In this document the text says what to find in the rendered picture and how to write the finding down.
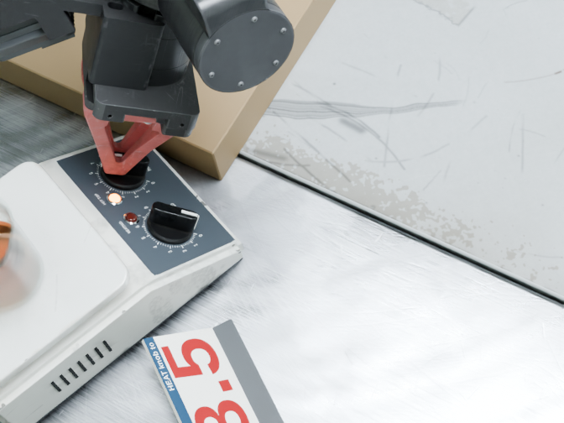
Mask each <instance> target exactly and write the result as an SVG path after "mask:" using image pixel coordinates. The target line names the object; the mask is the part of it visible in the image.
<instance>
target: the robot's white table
mask: <svg viewBox="0 0 564 423"><path fill-rule="evenodd" d="M238 157H240V158H242V159H245V160H247V161H249V162H251V163H253V164H255V165H258V166H260V167H262V168H264V169H266V170H269V171H271V172H273V173H275V174H277V175H280V176H282V177H284V178H286V179H288V180H291V181H293V182H295V183H297V184H299V185H302V186H304V187H306V188H308V189H310V190H312V191H315V192H317V193H319V194H321V195H324V196H326V197H328V198H330V199H333V200H334V201H337V202H339V203H341V204H343V205H345V206H348V207H350V208H352V209H354V210H356V211H358V212H361V213H363V214H365V215H367V216H369V217H372V218H374V219H376V220H378V221H381V222H383V223H385V224H387V225H390V226H391V227H394V228H396V229H399V230H400V231H402V232H405V233H408V234H409V235H411V236H413V237H415V238H419V239H420V240H422V241H424V242H427V243H429V244H431V245H433V246H436V247H438V248H440V249H442V250H445V251H447V252H448V253H451V254H454V255H456V256H458V257H459V258H461V259H465V260H467V261H468V262H470V263H473V264H476V265H477V266H479V267H482V268H484V269H486V270H488V271H491V272H493V273H495V274H497V275H500V276H502V277H504V278H506V279H509V280H511V281H513V282H515V283H516V284H519V285H522V286H524V287H525V288H528V289H530V290H533V291H534V292H537V293H539V294H541V295H543V296H546V297H548V298H550V299H552V300H555V301H557V302H559V303H561V304H563V305H564V0H336V1H335V2H334V4H333V6H332V8H331V9H330V11H329V12H328V14H327V16H326V17H325V18H324V20H323V21H322V23H321V25H320V27H319V28H318V30H317V31H316V33H315V34H314V36H313V37H312V39H311V41H310V43H309V44H308V45H307V46H306V48H305V50H304V52H303V53H302V55H301V56H300V58H299V59H298V61H297V62H296V64H295V66H294V67H293V69H292V71H291V72H290V73H289V75H288V76H287V78H286V80H285V82H284V83H283V85H282V86H281V88H280V89H279V91H278V92H277V94H276V96H275V97H274V99H273V101H272V102H271V103H270V105H269V107H268V108H267V110H266V111H265V113H264V115H263V116H262V117H261V119H260V120H259V122H258V124H257V126H256V127H255V129H254V130H253V132H252V133H251V135H250V136H249V138H248V140H247V142H246V143H245V145H244V146H243V147H242V149H241V151H240V152H239V154H238Z"/></svg>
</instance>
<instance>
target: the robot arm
mask: <svg viewBox="0 0 564 423"><path fill-rule="evenodd" d="M75 13H83V14H86V19H85V20H86V27H85V32H84V35H83V40H82V61H81V79H82V82H83V86H84V91H83V110H84V115H85V118H86V121H87V123H88V126H89V129H90V130H91V135H92V137H93V139H94V141H95V144H96V147H97V151H98V153H99V156H100V160H101V162H102V167H103V169H104V172H105V173H106V174H111V175H126V174H127V173H128V172H129V171H130V170H131V169H132V168H133V167H134V166H135V165H136V164H137V163H138V162H139V161H140V160H141V159H142V158H143V157H145V156H146V155H147V154H148V153H149V152H150V151H152V150H153V149H155V148H157V147H158V146H160V145H161V144H162V143H164V142H165V141H167V140H168V139H170V138H172V137H173V136H176V137H183V138H185V137H189V136H190V135H191V132H192V130H193V129H194V128H195V126H196V122H197V119H198V117H199V114H200V107H199V102H198V96H197V90H196V81H195V76H194V70H193V66H194V67H195V69H196V71H197V73H198V74H199V76H200V78H201V79H202V80H203V82H204V83H205V84H206V85H207V86H208V87H210V88H211V89H212V90H215V91H220V92H238V91H245V90H247V89H250V88H252V87H254V86H257V85H258V84H260V83H262V82H264V81H266V80H267V79H268V78H270V77H271V76H272V75H273V74H274V73H275V72H276V71H277V70H278V69H279V68H280V67H281V66H282V65H283V64H284V62H285V61H286V59H287V58H288V56H289V54H290V52H291V50H292V47H293V43H294V37H295V34H294V29H293V26H292V24H291V22H290V21H289V20H288V18H287V17H286V15H285V14H284V12H283V11H282V9H281V8H280V7H279V5H278V4H277V2H276V1H275V0H0V61H6V60H10V59H12V58H14V57H17V56H20V55H23V54H26V53H28V52H30V51H33V50H36V49H39V48H42V49H44V48H46V47H49V46H51V45H53V44H58V43H59V42H62V41H65V40H67V39H71V38H73V37H75V34H74V33H75V32H76V28H75V26H74V25H75V24H74V22H75V20H74V17H75V16H74V15H73V14H75ZM109 121H110V122H117V123H123V122H124V121H129V122H134V124H133V126H132V127H131V128H130V129H129V130H128V132H127V134H126V135H125V136H124V138H123V140H122V141H121V142H119V143H116V142H114V140H113V136H112V130H111V126H110V123H109ZM114 152H121V153H125V155H124V156H122V157H117V156H116V155H115V154H114Z"/></svg>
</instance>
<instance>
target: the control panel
mask: <svg viewBox="0 0 564 423"><path fill-rule="evenodd" d="M146 156H147V157H149V167H148V169H147V172H146V175H145V180H144V183H143V184H142V185H141V186H140V187H139V188H138V189H135V190H131V191H123V190H119V189H116V188H113V187H111V186H110V185H109V184H107V183H106V182H105V181H104V180H103V178H102V177H101V174H100V168H101V163H102V162H101V160H100V156H99V153H98V151H97V148H94V149H90V150H87V151H85V152H82V153H79V154H75V155H72V156H70V157H67V158H64V159H60V160H57V161H56V162H57V163H58V165H59V166H60V167H61V169H62V170H63V171H64V172H65V173H66V174H67V175H68V176H69V177H70V178H71V180H72V181H73V182H74V183H75V184H76V186H77V187H78V188H79V189H80V190H81V192H82V193H83V194H84V195H85V196H86V198H87V199H88V200H89V201H90V202H91V203H92V205H93V206H94V207H95V208H96V209H97V210H98V211H99V212H100V213H101V214H102V216H103V217H104V218H105V219H106V220H107V222H108V223H109V224H110V225H111V226H112V228H113V229H114V230H115V231H116V232H117V234H118V235H119V236H120V237H121V238H122V240H123V241H124V242H125V243H126V244H127V245H128V246H129V247H130V248H131V249H132V251H133V252H134V253H135V254H136V255H137V256H138V258H139V259H140V260H141V261H142V262H143V264H144V265H145V266H146V267H147V268H148V270H149V271H150V272H151V273H152V274H154V275H157V274H162V273H164V272H165V271H168V270H170V269H173V268H175V267H177V266H179V265H181V264H184V263H186V262H188V261H191V260H192V259H195V258H198V257H200V256H202V255H203V254H206V253H209V252H211V251H213V250H215V249H217V248H220V247H222V246H224V245H226V244H229V243H231V242H232V241H234V240H235V239H234V238H233V237H232V235H231V234H230V233H229V232H228V231H227V230H226V229H225V228H224V227H223V226H222V224H221V223H220V222H219V221H218V220H217V219H216V218H215V217H214V216H213V215H212V214H211V213H210V212H209V211H208V210H207V209H206V208H205V207H204V206H203V204H202V203H201V202H200V201H199V200H198V199H197V198H196V197H195V196H194V194H193V193H192V192H191V191H190V190H189V189H188V188H187V187H186V186H185V185H184V183H183V182H182V181H181V180H180V179H179V178H178V177H177V176H176V175H175V173H174V172H173V171H172V170H171V169H170V168H169V167H168V166H167V165H166V164H165V162H164V161H163V160H162V159H161V158H160V157H159V156H158V155H157V154H156V153H155V152H154V151H153V150H152V151H150V152H149V153H148V154H147V155H146ZM111 194H117V195H119V196H120V202H112V201H110V200H109V196H110V195H111ZM156 201H159V202H163V203H166V204H169V205H172V206H177V207H181V208H184V209H187V210H191V211H194V212H196V213H197V214H198V216H199V219H198V222H197V224H196V228H195V229H194V230H193V233H192V235H191V238H190V239H189V240H188V241H187V242H185V243H182V244H177V245H172V244H167V243H162V242H161V241H159V240H157V239H156V238H154V237H153V236H152V235H151V234H150V232H149V230H148V228H147V221H148V218H149V214H150V211H151V207H152V205H153V204H154V202H156ZM129 213H134V214H135V215H136V216H137V218H138V220H137V221H136V222H130V221H128V220H127V219H126V216H127V214H129Z"/></svg>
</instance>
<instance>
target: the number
mask: <svg viewBox="0 0 564 423"><path fill-rule="evenodd" d="M155 342H156V344H157V346H158V349H159V351H160V353H161V355H162V357H163V359H164V362H165V364H166V366H167V368H168V370H169V372H170V375H171V377H172V379H173V380H174V382H175V386H176V388H177V389H178V391H179V393H180V397H181V398H182V400H183V402H184V404H185V407H186V409H187V411H188V413H189V415H190V417H191V420H192V422H193V423H252V421H251V420H250V418H249V416H248V413H247V411H246V410H245V408H244V406H243V403H242V401H241V400H240V398H239V396H238V392H237V391H236V389H235V387H234V385H233V383H232V380H231V379H230V377H229V375H228V373H227V370H226V369H225V367H224V365H223V363H222V360H221V359H220V357H219V355H218V353H217V350H216V349H215V347H214V345H213V343H212V340H211V338H210V336H209V334H208V332H200V333H195V334H190V335H184V336H179V337H170V338H165V339H159V340H155Z"/></svg>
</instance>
